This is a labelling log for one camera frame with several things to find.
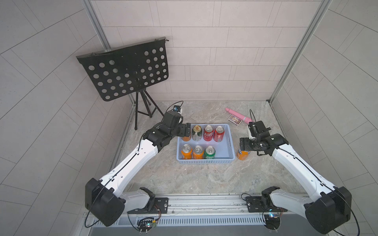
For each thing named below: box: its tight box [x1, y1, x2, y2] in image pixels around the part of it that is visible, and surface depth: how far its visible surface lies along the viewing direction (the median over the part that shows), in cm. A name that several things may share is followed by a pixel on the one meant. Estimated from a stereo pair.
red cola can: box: [203, 124, 214, 142], surface depth 91 cm
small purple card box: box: [227, 114, 243, 127], surface depth 107 cm
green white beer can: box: [191, 124, 203, 142], surface depth 91 cm
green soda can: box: [203, 145, 217, 160], surface depth 81 cm
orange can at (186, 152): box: [181, 144, 193, 160], surface depth 81 cm
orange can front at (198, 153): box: [192, 145, 204, 160], surface depth 81 cm
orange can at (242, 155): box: [236, 148, 251, 161], surface depth 82 cm
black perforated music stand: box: [76, 36, 170, 131], surface depth 75 cm
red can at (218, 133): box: [213, 125, 225, 143], surface depth 91 cm
